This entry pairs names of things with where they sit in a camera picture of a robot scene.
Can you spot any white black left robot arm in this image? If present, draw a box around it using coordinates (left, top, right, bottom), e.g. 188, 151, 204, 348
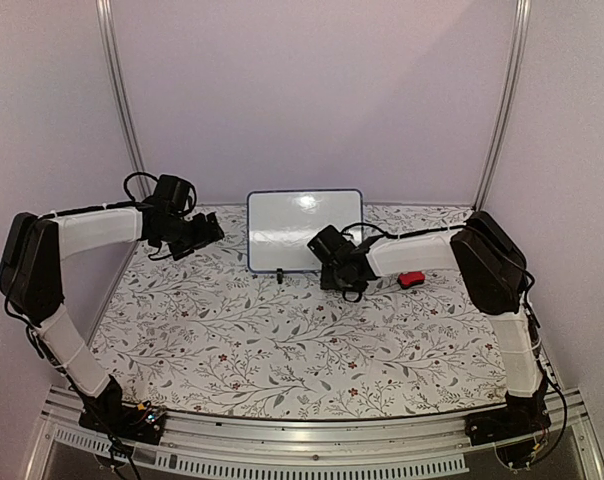
0, 174, 225, 434

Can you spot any aluminium post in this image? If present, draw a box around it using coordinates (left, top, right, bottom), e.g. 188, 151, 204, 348
473, 0, 532, 210
95, 0, 146, 173

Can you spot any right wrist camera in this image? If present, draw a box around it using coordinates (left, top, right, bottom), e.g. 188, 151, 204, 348
307, 225, 363, 267

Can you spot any small whiteboard blue frame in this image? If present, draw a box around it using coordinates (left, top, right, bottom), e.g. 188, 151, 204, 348
247, 189, 363, 273

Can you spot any left rear aluminium post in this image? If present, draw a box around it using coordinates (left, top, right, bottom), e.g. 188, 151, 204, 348
95, 0, 146, 173

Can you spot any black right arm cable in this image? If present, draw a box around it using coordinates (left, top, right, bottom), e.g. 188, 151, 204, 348
341, 222, 569, 469

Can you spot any front aluminium rail frame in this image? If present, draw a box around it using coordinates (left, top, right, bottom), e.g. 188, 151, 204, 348
25, 387, 604, 479

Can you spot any red whiteboard eraser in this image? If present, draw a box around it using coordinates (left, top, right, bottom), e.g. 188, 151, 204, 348
397, 272, 426, 289

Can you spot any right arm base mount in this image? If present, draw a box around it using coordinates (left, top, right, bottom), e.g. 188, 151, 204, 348
465, 385, 551, 446

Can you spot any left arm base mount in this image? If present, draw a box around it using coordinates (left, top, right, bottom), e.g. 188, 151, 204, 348
76, 376, 166, 445

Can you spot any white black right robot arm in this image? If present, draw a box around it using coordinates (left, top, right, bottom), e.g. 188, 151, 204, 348
308, 211, 548, 436

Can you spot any right rear aluminium post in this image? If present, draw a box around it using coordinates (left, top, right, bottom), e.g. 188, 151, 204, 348
473, 0, 532, 210

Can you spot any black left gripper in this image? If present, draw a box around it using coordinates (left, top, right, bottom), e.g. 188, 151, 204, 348
158, 212, 225, 261

